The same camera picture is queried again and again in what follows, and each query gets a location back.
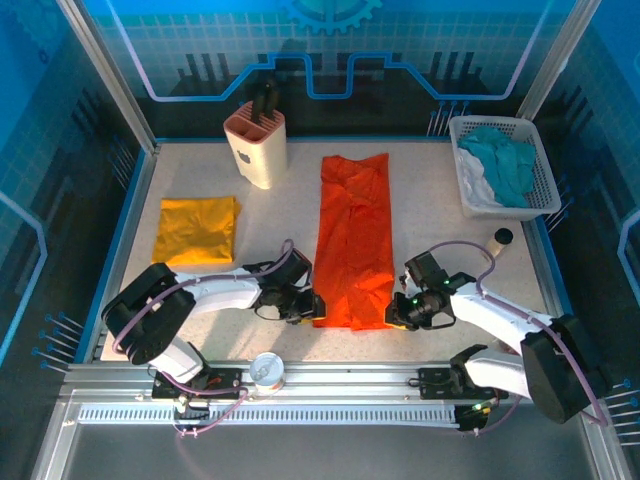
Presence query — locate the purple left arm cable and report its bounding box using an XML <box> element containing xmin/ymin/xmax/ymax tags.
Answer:
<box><xmin>112</xmin><ymin>238</ymin><xmax>297</xmax><ymax>440</ymax></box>

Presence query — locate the white t-shirt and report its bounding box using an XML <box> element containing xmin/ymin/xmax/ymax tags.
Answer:
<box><xmin>457</xmin><ymin>148</ymin><xmax>496</xmax><ymax>207</ymax></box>

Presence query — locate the cream knife block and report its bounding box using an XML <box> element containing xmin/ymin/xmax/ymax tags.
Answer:
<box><xmin>223</xmin><ymin>100</ymin><xmax>289</xmax><ymax>190</ymax></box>

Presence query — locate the orange t-shirt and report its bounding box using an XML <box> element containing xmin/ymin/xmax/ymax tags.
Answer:
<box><xmin>313</xmin><ymin>152</ymin><xmax>396</xmax><ymax>332</ymax></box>

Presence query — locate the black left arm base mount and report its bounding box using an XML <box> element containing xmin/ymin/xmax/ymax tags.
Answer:
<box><xmin>151</xmin><ymin>362</ymin><xmax>245</xmax><ymax>401</ymax></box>

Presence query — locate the white slotted cable duct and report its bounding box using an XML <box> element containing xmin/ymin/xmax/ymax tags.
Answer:
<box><xmin>77</xmin><ymin>404</ymin><xmax>461</xmax><ymax>427</ymax></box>

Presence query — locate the white plastic basket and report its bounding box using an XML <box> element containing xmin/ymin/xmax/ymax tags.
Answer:
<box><xmin>448</xmin><ymin>115</ymin><xmax>562</xmax><ymax>221</ymax></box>

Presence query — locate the folded yellow t-shirt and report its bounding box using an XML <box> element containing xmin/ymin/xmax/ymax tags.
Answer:
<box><xmin>151</xmin><ymin>196</ymin><xmax>243</xmax><ymax>266</ymax></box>

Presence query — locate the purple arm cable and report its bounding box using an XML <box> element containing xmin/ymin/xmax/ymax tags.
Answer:
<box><xmin>112</xmin><ymin>238</ymin><xmax>297</xmax><ymax>440</ymax></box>
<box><xmin>427</xmin><ymin>240</ymin><xmax>610</xmax><ymax>437</ymax></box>

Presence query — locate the aluminium frame post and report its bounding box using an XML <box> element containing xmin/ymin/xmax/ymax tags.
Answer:
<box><xmin>55</xmin><ymin>0</ymin><xmax>162</xmax><ymax>154</ymax></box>
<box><xmin>513</xmin><ymin>0</ymin><xmax>604</xmax><ymax>124</ymax></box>

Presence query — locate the tin can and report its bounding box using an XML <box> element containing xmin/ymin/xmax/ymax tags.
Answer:
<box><xmin>248</xmin><ymin>352</ymin><xmax>286</xmax><ymax>398</ymax></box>

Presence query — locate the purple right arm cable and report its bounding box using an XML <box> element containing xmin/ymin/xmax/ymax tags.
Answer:
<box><xmin>427</xmin><ymin>240</ymin><xmax>610</xmax><ymax>437</ymax></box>

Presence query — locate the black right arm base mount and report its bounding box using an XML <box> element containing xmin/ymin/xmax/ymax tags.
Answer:
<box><xmin>417</xmin><ymin>367</ymin><xmax>510</xmax><ymax>401</ymax></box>

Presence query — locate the aluminium rail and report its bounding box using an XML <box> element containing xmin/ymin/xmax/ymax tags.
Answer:
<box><xmin>59</xmin><ymin>360</ymin><xmax>599</xmax><ymax>405</ymax></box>

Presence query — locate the teal t-shirt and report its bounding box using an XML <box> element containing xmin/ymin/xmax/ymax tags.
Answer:
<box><xmin>458</xmin><ymin>125</ymin><xmax>537</xmax><ymax>209</ymax></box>

